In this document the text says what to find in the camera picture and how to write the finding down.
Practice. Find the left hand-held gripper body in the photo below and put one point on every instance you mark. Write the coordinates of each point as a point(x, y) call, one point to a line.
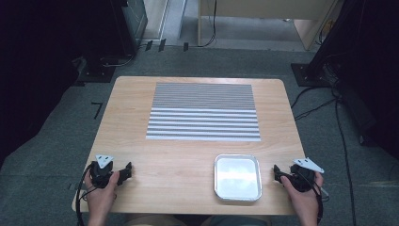
point(100, 175)

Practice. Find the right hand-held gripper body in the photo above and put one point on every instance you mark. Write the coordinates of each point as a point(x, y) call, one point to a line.
point(302, 180)

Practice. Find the person's left hand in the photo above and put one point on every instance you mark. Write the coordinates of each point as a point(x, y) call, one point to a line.
point(100, 197)

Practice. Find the person's right hand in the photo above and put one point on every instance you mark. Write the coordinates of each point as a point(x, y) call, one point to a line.
point(302, 202)

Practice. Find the silver metal tray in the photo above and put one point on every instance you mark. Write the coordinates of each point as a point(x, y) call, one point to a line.
point(237, 177)

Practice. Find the grey striped placemat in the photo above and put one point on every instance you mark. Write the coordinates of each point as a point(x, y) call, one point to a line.
point(204, 113)

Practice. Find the dark curtain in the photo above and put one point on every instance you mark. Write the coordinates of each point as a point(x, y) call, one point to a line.
point(370, 62)
point(37, 62)

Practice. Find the black cabinet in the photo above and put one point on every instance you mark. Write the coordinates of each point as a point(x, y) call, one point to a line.
point(131, 25)

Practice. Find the light wooden desk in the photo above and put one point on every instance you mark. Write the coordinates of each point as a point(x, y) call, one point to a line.
point(266, 8)

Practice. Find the black stand base plate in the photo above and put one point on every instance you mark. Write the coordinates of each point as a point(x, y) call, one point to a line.
point(309, 75)
point(97, 70)

